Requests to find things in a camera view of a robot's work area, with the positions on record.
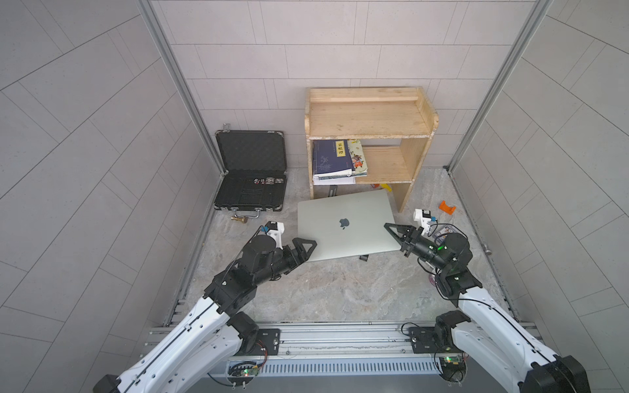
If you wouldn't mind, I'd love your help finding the silver laptop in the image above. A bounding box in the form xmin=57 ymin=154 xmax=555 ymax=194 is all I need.
xmin=297 ymin=190 xmax=400 ymax=262

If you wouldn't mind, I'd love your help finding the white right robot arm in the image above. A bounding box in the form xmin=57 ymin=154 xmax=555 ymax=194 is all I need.
xmin=384 ymin=223 xmax=591 ymax=392

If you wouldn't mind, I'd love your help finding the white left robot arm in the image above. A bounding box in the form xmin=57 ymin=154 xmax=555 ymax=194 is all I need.
xmin=93 ymin=233 xmax=317 ymax=392

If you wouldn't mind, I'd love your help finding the colourful card box far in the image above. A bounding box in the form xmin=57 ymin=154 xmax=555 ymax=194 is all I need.
xmin=432 ymin=224 xmax=459 ymax=244

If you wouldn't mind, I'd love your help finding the brass fitting near case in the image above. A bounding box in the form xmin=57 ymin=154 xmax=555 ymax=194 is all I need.
xmin=230 ymin=215 xmax=249 ymax=224

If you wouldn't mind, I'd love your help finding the orange plastic clip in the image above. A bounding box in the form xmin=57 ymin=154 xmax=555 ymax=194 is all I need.
xmin=438 ymin=201 xmax=456 ymax=215

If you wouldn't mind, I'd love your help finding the open black tool case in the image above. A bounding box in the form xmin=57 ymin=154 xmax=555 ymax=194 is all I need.
xmin=214 ymin=128 xmax=288 ymax=211

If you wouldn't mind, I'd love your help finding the green illustrated children's book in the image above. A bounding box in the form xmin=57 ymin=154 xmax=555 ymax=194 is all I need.
xmin=347 ymin=139 xmax=368 ymax=177

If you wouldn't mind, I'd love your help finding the dark blue book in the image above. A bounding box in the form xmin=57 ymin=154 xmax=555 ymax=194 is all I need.
xmin=312 ymin=139 xmax=353 ymax=178

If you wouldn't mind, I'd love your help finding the left green circuit board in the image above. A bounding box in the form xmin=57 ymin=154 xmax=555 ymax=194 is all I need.
xmin=227 ymin=361 xmax=262 ymax=378

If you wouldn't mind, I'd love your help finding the green circuit board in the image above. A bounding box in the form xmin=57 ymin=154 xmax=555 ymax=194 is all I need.
xmin=227 ymin=361 xmax=262 ymax=378
xmin=439 ymin=355 xmax=466 ymax=373

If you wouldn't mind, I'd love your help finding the right green circuit board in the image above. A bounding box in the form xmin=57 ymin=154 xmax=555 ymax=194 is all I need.
xmin=439 ymin=355 xmax=466 ymax=373

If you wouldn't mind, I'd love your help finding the wooden two-tier shelf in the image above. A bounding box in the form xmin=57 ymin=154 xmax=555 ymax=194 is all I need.
xmin=305 ymin=87 xmax=439 ymax=212

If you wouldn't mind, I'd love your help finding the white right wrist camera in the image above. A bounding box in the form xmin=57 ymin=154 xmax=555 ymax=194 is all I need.
xmin=414 ymin=209 xmax=437 ymax=237

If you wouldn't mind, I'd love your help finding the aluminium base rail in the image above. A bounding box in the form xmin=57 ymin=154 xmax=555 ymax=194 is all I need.
xmin=146 ymin=320 xmax=542 ymax=378

